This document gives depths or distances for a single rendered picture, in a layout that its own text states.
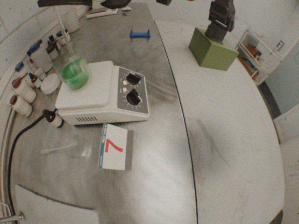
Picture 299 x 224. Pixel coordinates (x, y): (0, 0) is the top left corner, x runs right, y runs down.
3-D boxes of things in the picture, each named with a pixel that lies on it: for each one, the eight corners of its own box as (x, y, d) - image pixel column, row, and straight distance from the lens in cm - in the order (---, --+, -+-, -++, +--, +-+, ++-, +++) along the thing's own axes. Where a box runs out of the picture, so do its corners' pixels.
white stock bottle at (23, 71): (32, 79, 62) (17, 61, 59) (40, 76, 58) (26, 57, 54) (26, 91, 59) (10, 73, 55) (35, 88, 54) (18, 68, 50)
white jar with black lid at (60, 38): (58, 45, 76) (53, 35, 74) (66, 38, 79) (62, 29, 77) (64, 45, 71) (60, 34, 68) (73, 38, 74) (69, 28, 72)
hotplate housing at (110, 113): (144, 80, 34) (145, 59, 29) (149, 122, 27) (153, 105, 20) (74, 87, 39) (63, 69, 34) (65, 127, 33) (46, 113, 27)
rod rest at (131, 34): (150, 34, 62) (150, 28, 61) (150, 37, 59) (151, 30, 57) (130, 34, 62) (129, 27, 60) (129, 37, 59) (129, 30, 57)
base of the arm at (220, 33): (217, 37, 54) (223, 25, 53) (223, 45, 49) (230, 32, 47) (202, 32, 51) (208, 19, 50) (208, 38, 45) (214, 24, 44)
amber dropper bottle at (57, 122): (53, 124, 36) (37, 113, 32) (58, 115, 36) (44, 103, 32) (59, 129, 34) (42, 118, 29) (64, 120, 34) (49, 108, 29)
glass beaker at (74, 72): (63, 89, 28) (43, 60, 23) (81, 69, 30) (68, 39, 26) (83, 100, 23) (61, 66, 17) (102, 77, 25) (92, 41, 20)
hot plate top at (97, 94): (113, 62, 29) (113, 59, 28) (109, 106, 21) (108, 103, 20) (70, 69, 33) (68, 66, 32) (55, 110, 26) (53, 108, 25)
